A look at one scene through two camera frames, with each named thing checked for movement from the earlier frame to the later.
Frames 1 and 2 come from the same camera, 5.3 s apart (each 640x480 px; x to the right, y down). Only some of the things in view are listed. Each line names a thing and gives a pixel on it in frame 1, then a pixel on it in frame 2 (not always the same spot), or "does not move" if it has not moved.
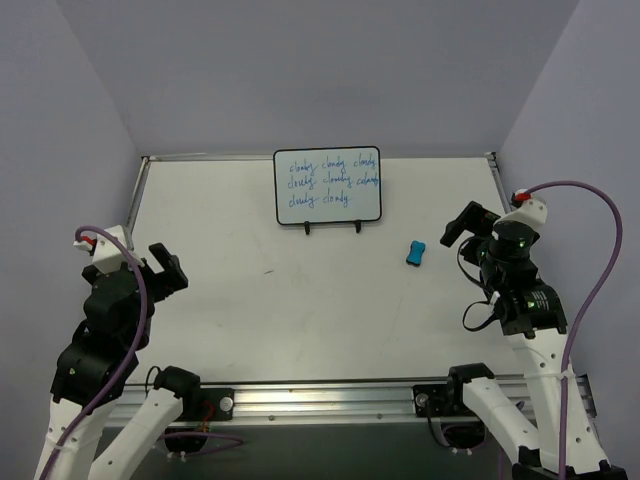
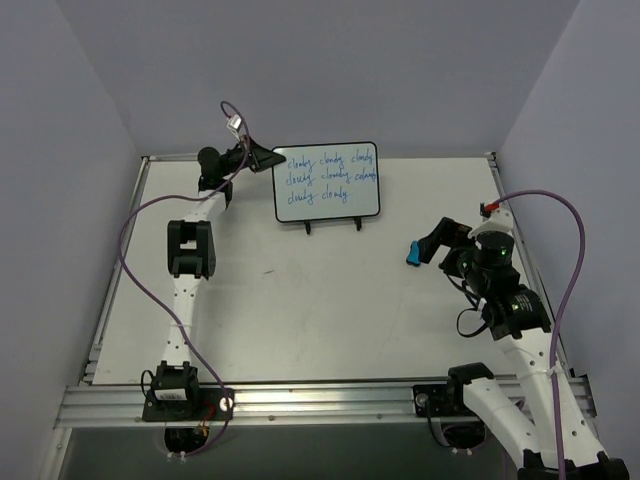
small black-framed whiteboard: [327, 185] does not move
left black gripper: [163, 273] -> [250, 155]
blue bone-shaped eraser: [415, 253] does not move
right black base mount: [445, 400] does not move
